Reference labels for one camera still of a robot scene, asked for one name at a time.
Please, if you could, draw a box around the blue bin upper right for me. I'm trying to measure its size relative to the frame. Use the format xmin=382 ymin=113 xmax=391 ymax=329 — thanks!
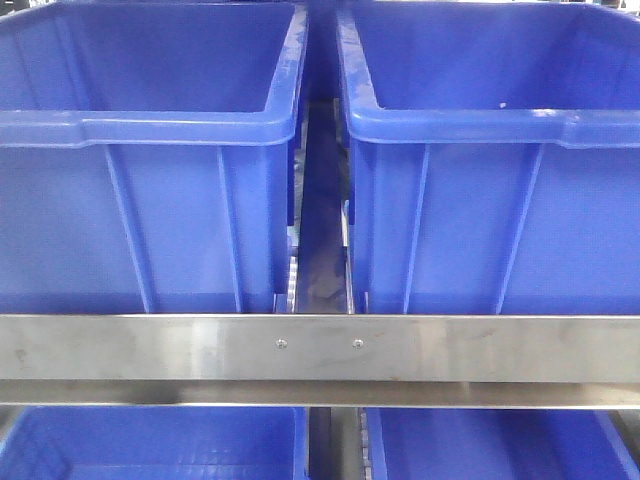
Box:
xmin=336 ymin=1 xmax=639 ymax=315

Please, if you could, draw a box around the blue bin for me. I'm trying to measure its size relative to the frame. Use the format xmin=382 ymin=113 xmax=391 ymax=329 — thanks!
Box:
xmin=336 ymin=1 xmax=639 ymax=315
xmin=366 ymin=408 xmax=639 ymax=479
xmin=1 ymin=406 xmax=308 ymax=479
xmin=1 ymin=1 xmax=308 ymax=314

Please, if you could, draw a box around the blue bin upper left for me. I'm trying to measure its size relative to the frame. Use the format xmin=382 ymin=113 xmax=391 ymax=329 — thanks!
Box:
xmin=1 ymin=1 xmax=308 ymax=314

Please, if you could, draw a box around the blue bin lower right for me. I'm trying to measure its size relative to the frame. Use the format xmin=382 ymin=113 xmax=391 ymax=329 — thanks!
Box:
xmin=366 ymin=408 xmax=639 ymax=479

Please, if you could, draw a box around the blue bin lower left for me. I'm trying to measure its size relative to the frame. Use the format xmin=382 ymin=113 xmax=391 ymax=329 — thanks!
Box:
xmin=1 ymin=406 xmax=308 ymax=479

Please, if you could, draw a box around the white roller conveyor rail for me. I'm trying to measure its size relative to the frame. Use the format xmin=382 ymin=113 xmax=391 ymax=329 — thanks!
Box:
xmin=274 ymin=255 xmax=299 ymax=314

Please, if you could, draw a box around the steel shelf front rail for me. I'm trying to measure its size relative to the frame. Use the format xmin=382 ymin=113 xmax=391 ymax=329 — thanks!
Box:
xmin=1 ymin=314 xmax=639 ymax=409

